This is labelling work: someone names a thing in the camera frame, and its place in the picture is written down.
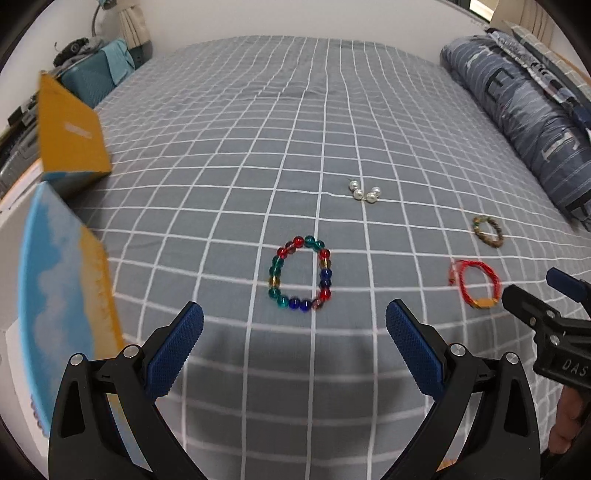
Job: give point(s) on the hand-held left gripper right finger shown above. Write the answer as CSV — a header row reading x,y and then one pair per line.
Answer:
x,y
415,350

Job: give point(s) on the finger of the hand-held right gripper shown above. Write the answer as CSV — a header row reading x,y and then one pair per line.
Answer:
x,y
526,302
565,282

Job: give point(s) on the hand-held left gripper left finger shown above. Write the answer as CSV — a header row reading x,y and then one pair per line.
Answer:
x,y
178,350

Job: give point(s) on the blue yellow cardboard box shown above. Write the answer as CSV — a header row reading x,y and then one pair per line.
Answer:
x,y
60,300

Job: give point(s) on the person's right hand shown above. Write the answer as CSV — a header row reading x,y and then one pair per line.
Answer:
x,y
568,415

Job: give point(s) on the blue striped pillow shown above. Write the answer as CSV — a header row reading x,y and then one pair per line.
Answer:
x,y
508,92

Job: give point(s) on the dark patterned cloth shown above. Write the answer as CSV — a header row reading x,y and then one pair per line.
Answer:
x,y
545,78

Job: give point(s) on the grey checked bed sheet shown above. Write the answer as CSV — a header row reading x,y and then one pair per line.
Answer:
x,y
277,138

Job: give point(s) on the teal suitcase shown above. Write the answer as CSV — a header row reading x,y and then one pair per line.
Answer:
x,y
87,78

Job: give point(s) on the teal cloth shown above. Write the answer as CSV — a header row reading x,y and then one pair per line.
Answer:
x,y
117,60

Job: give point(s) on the dark cloth bundle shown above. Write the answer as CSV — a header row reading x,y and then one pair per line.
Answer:
x,y
74,48

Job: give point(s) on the beige curtain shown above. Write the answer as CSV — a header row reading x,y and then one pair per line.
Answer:
x,y
134,23

